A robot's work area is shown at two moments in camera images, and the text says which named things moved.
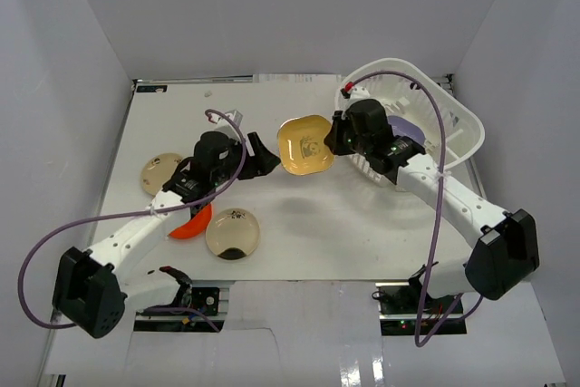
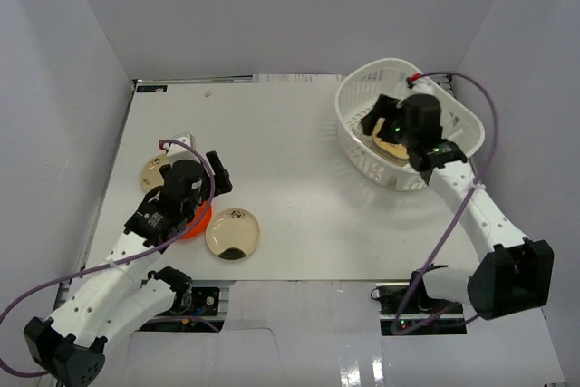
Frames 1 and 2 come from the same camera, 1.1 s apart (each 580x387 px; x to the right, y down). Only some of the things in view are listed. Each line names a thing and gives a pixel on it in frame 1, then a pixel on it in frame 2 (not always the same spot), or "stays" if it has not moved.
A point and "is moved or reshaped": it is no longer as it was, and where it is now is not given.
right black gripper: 333,140 to 381,110
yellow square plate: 302,147 is moved or reshaped
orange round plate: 197,226 stays
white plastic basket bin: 452,133 stays
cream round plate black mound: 233,234 stays
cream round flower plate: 158,169 stays
